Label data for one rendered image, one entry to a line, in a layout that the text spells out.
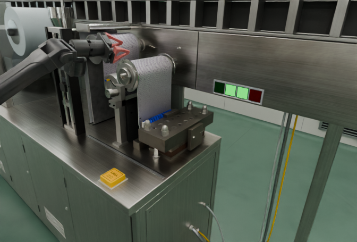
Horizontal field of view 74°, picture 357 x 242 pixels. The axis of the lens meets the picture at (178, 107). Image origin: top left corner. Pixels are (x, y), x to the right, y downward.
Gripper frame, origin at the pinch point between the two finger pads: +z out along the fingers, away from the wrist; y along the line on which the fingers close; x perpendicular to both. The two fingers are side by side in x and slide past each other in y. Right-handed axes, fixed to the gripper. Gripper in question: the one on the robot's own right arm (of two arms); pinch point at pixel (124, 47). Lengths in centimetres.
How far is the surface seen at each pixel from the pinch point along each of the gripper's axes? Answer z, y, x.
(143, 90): 11.9, 6.9, -18.5
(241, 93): 46, 32, -2
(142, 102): 11.1, 10.1, -23.6
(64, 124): -11, -16, -64
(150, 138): 7.3, 26.7, -27.9
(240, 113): 266, -29, -152
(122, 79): 4.7, -0.4, -17.7
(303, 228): 73, 98, -46
